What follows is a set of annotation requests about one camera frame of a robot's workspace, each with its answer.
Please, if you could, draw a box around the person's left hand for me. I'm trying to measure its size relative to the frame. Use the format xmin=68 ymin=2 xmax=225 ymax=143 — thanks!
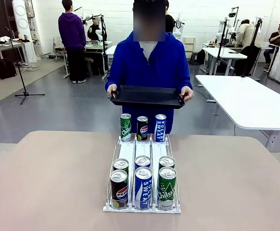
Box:
xmin=180 ymin=86 xmax=195 ymax=103

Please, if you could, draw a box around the person's right hand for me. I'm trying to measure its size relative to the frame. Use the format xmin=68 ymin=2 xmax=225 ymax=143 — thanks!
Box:
xmin=106 ymin=84 xmax=119 ymax=99

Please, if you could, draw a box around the black plastic serving tray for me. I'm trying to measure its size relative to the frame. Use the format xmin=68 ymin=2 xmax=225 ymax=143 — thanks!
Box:
xmin=110 ymin=85 xmax=186 ymax=110

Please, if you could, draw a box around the blue Pocari Sweat can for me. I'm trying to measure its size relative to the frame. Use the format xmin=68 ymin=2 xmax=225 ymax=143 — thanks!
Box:
xmin=134 ymin=166 xmax=153 ymax=210
xmin=154 ymin=114 xmax=167 ymax=142
xmin=134 ymin=155 xmax=152 ymax=169

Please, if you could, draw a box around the person's right forearm blue sleeve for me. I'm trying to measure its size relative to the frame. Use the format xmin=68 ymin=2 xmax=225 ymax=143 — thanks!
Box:
xmin=105 ymin=73 xmax=119 ymax=91

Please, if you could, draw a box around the person's left forearm blue sleeve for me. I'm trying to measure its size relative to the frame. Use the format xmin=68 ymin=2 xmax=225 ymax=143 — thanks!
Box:
xmin=178 ymin=73 xmax=194 ymax=91

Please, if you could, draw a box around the person in blue hoodie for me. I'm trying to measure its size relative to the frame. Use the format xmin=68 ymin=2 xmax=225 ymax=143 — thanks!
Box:
xmin=105 ymin=30 xmax=194 ymax=134

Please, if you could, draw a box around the person in purple hoodie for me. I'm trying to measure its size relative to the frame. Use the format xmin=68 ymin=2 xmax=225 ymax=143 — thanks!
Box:
xmin=58 ymin=0 xmax=87 ymax=84

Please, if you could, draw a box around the standing person in black shirt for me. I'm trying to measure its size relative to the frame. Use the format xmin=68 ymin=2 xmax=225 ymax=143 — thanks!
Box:
xmin=165 ymin=0 xmax=177 ymax=33

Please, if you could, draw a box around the person in beige jacket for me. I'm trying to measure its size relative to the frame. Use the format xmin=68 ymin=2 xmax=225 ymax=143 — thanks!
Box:
xmin=233 ymin=19 xmax=257 ymax=49

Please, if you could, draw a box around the seated person in black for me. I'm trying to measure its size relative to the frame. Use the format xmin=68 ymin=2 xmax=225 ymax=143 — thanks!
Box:
xmin=263 ymin=23 xmax=280 ymax=71

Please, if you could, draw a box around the black bag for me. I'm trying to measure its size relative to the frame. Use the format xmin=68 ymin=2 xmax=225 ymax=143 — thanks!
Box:
xmin=196 ymin=49 xmax=206 ymax=66

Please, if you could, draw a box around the green Chilsung cider can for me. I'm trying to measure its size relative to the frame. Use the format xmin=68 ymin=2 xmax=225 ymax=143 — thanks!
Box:
xmin=158 ymin=155 xmax=176 ymax=169
xmin=120 ymin=113 xmax=132 ymax=142
xmin=157 ymin=166 xmax=178 ymax=211

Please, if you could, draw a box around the white drawer cabinet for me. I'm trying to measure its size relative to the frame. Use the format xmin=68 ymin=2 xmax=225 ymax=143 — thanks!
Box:
xmin=183 ymin=36 xmax=197 ymax=60

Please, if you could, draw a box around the grey desk with green items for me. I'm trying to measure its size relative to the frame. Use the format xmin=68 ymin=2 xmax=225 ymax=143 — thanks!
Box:
xmin=84 ymin=40 xmax=114 ymax=77

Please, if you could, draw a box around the black Pepsi can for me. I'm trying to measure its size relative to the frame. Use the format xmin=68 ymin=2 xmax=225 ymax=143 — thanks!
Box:
xmin=137 ymin=115 xmax=149 ymax=142
xmin=110 ymin=169 xmax=129 ymax=210

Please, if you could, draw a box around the white desk with legs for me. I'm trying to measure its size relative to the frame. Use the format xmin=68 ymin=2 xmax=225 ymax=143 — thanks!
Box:
xmin=201 ymin=47 xmax=248 ymax=76

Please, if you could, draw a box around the large white table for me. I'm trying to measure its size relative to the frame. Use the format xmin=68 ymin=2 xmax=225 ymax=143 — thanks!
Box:
xmin=194 ymin=74 xmax=280 ymax=154

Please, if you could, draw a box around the white humanoid robot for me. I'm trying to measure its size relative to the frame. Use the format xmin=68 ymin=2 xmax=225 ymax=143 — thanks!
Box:
xmin=82 ymin=11 xmax=108 ymax=42
xmin=216 ymin=18 xmax=238 ymax=46
xmin=173 ymin=13 xmax=186 ymax=39

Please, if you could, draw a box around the white three-lane can rack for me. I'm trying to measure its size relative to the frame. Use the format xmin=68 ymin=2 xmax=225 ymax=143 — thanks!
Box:
xmin=102 ymin=133 xmax=182 ymax=215

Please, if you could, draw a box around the green can second row left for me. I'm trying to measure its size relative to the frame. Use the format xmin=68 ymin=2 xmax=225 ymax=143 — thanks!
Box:
xmin=113 ymin=158 xmax=129 ymax=174

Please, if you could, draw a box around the black tripod microphone stand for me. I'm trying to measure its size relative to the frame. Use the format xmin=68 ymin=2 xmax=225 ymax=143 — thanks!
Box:
xmin=5 ymin=26 xmax=46 ymax=105

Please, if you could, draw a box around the black backpack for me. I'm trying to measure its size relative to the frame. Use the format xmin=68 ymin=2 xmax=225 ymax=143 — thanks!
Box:
xmin=0 ymin=58 xmax=18 ymax=80

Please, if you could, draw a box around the white tower air conditioner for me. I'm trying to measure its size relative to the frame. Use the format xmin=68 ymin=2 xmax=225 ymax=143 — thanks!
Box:
xmin=12 ymin=0 xmax=38 ymax=64

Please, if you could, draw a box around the black camera stand pole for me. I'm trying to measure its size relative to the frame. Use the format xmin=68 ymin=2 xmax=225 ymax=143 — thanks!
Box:
xmin=241 ymin=18 xmax=263 ymax=78
xmin=99 ymin=14 xmax=110 ymax=80
xmin=213 ymin=20 xmax=228 ymax=76

